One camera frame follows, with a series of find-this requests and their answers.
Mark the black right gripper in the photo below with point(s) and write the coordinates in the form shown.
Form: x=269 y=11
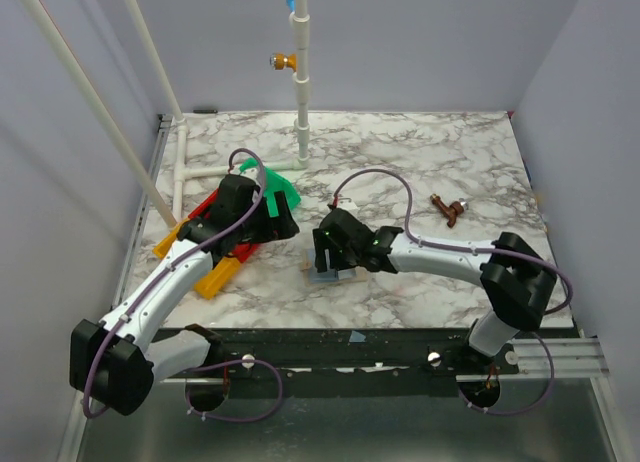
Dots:
x=327 y=244

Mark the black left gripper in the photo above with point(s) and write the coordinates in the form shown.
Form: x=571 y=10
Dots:
x=276 y=228

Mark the beige card holder wallet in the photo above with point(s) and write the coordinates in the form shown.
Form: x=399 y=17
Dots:
x=312 y=277

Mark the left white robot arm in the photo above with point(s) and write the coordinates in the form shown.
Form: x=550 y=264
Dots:
x=115 y=361

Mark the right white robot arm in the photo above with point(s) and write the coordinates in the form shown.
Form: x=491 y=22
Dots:
x=516 y=281

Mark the red plastic bin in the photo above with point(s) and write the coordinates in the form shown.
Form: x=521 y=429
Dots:
x=218 y=213

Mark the yellow plastic bin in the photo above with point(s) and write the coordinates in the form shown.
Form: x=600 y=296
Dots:
x=185 y=267

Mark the orange knob on pipe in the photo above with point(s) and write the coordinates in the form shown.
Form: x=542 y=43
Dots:
x=281 y=61

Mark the white slanted pole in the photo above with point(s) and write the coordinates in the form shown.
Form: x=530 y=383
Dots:
x=63 y=51

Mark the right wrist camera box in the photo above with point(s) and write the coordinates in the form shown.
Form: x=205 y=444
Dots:
x=345 y=203

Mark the black table front rail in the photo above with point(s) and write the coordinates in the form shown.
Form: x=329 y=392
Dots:
x=345 y=363

